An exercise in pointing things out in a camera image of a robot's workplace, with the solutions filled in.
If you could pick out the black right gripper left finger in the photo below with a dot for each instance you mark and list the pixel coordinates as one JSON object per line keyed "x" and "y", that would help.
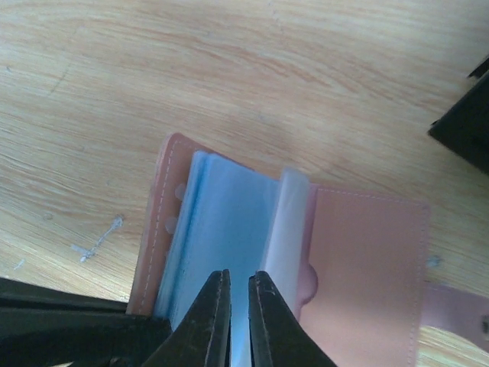
{"x": 203, "y": 336}

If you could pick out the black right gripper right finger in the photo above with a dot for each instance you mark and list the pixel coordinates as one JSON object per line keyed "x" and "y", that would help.
{"x": 276, "y": 337}

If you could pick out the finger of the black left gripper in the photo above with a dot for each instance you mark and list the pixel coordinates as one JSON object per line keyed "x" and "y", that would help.
{"x": 44, "y": 327}

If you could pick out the black card bin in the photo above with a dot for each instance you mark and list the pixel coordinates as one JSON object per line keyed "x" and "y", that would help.
{"x": 464, "y": 128}

